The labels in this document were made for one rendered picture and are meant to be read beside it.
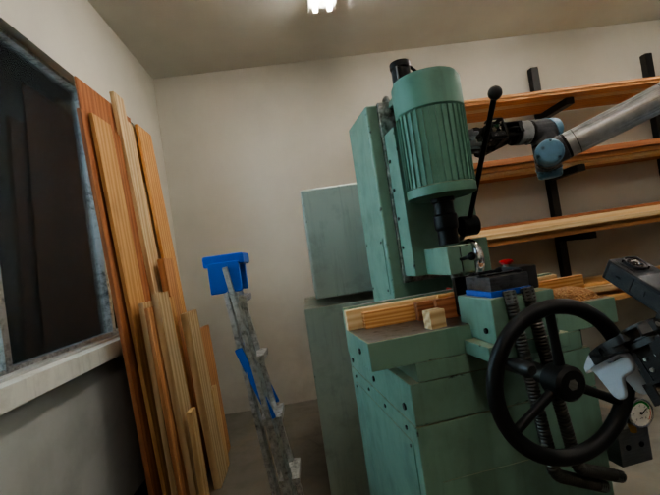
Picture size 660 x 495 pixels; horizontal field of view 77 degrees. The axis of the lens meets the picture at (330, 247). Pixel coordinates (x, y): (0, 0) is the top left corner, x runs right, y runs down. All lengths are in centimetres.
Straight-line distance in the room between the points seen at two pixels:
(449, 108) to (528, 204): 280
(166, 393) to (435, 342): 146
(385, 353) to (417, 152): 49
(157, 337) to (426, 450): 144
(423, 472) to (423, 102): 83
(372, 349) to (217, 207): 268
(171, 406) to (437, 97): 173
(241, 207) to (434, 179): 250
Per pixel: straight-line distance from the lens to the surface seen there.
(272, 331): 338
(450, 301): 105
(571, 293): 115
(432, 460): 99
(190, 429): 216
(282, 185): 339
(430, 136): 106
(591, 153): 358
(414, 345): 91
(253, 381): 170
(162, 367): 211
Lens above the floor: 108
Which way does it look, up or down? 2 degrees up
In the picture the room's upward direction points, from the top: 8 degrees counter-clockwise
